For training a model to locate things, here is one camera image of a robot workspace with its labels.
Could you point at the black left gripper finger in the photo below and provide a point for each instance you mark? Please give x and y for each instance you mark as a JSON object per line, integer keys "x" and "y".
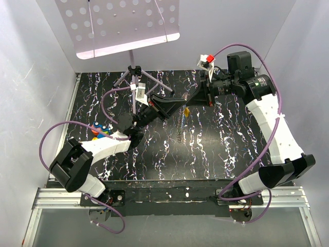
{"x": 156, "y": 99}
{"x": 170, "y": 107}

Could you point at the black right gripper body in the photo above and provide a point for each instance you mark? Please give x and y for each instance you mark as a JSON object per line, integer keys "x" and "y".
{"x": 221, "y": 86}

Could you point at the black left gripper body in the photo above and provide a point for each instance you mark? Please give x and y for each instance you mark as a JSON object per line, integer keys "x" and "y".
{"x": 148, "y": 115}

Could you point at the yellow capped key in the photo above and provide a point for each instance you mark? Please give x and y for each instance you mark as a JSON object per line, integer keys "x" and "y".
{"x": 186, "y": 112}

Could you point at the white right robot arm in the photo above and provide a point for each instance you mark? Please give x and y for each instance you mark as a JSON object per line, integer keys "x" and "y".
{"x": 282, "y": 159}

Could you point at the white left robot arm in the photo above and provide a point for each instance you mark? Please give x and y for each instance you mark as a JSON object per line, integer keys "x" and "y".
{"x": 71, "y": 166}

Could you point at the orange blue toy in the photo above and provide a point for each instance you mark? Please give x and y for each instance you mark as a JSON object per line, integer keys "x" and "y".
{"x": 97, "y": 126}

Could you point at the white perforated music stand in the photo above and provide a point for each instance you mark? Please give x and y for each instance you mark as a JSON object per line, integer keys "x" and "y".
{"x": 100, "y": 28}

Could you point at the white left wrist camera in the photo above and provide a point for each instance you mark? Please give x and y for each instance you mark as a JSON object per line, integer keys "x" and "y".
{"x": 139, "y": 90}

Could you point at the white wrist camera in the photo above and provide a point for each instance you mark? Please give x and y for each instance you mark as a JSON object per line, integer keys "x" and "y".
{"x": 206, "y": 62}
{"x": 139, "y": 90}

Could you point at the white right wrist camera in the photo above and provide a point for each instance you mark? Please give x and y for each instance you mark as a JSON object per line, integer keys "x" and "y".
{"x": 206, "y": 62}

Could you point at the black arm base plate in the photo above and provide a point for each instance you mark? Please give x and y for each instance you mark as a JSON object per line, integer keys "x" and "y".
{"x": 167, "y": 197}

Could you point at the aluminium rail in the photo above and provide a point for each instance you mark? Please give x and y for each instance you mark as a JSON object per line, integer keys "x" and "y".
{"x": 286, "y": 196}

